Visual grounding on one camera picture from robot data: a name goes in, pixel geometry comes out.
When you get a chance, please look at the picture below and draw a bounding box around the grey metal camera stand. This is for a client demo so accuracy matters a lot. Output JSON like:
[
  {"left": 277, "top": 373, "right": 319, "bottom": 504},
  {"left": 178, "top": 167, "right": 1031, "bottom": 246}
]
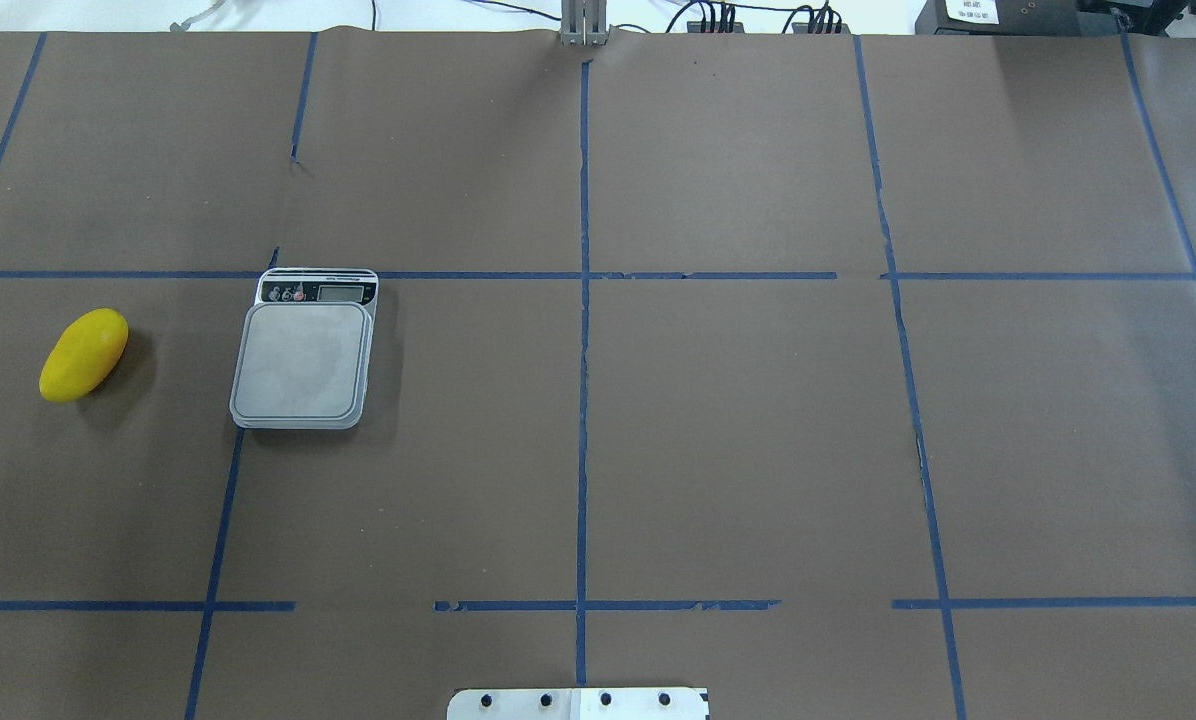
[{"left": 560, "top": 0, "right": 611, "bottom": 47}]

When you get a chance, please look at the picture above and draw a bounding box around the silver digital kitchen scale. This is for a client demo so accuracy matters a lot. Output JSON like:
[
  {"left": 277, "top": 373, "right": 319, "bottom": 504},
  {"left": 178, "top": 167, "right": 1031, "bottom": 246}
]
[{"left": 228, "top": 266, "right": 379, "bottom": 431}]

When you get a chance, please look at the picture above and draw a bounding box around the black power strip left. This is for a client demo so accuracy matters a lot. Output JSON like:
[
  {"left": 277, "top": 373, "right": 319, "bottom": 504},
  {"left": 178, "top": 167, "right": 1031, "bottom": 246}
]
[{"left": 675, "top": 1, "right": 744, "bottom": 35}]

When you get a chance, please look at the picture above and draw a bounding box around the black power strip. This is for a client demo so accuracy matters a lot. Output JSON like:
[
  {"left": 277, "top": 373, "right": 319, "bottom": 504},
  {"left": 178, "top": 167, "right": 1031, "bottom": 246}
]
[
  {"left": 782, "top": 1, "right": 850, "bottom": 35},
  {"left": 675, "top": 1, "right": 744, "bottom": 35}
]

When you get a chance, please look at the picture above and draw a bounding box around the black power strip right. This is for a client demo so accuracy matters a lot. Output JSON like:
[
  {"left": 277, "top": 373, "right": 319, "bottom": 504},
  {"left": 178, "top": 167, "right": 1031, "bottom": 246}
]
[{"left": 782, "top": 1, "right": 850, "bottom": 35}]

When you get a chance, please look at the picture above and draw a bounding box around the black equipment box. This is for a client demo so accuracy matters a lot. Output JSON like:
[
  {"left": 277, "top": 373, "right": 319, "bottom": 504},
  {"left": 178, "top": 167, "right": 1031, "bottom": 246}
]
[{"left": 914, "top": 1, "right": 1119, "bottom": 37}]

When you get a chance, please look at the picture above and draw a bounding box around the yellow mango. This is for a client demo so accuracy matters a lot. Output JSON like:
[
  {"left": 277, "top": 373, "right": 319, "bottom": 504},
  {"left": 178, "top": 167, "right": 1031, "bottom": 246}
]
[{"left": 39, "top": 307, "right": 130, "bottom": 404}]

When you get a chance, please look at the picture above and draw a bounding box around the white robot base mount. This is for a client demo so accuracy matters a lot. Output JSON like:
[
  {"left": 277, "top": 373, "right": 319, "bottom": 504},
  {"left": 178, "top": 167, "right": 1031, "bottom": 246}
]
[{"left": 446, "top": 687, "right": 710, "bottom": 719}]

